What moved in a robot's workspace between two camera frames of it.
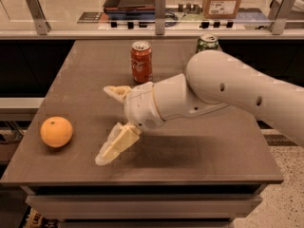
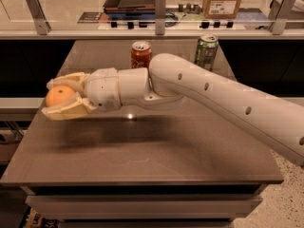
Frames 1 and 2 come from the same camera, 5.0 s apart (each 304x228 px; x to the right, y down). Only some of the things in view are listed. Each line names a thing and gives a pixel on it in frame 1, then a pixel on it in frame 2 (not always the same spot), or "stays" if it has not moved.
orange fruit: x=56 y=131 → x=57 y=94
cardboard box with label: x=222 y=1 stays
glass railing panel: x=131 y=8 stays
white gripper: x=142 y=106 → x=102 y=88
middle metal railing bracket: x=160 y=12 stays
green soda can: x=207 y=42 stays
